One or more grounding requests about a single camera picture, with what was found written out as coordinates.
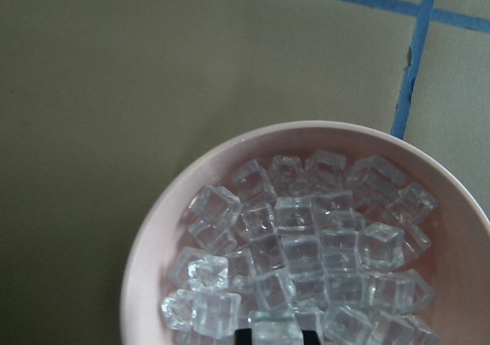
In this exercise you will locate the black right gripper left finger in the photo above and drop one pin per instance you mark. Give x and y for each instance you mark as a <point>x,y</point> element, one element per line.
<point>243,337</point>

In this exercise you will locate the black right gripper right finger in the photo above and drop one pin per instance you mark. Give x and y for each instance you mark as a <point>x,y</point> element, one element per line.
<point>310,337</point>

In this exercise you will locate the pink bowl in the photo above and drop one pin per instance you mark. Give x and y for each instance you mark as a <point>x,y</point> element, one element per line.
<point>457,265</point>

